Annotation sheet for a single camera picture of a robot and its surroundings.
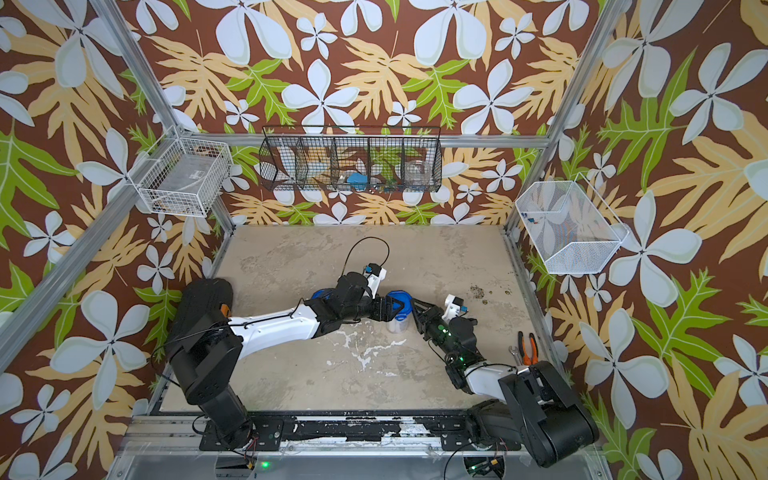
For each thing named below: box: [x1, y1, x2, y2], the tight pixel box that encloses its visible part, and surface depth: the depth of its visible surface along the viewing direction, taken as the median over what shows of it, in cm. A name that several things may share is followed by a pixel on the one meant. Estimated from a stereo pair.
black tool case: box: [170, 278, 233, 339], surface depth 93 cm
